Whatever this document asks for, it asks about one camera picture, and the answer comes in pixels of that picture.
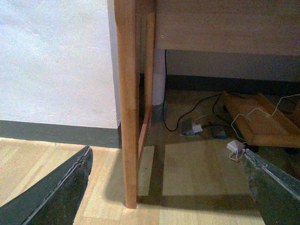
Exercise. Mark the white plug in socket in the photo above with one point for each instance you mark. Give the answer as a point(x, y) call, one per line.
point(197, 128)

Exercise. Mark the wooden desk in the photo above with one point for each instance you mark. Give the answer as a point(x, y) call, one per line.
point(226, 26)

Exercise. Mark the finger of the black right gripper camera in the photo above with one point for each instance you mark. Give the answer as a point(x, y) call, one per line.
point(276, 193)

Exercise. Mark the white pipe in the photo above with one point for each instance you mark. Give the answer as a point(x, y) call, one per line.
point(158, 89)

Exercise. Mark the white charger adapter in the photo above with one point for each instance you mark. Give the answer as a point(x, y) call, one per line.
point(235, 146)

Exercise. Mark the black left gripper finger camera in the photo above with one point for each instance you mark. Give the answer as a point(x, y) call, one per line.
point(55, 199)

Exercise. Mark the grey floor socket box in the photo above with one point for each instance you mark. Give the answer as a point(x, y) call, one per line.
point(186, 129)

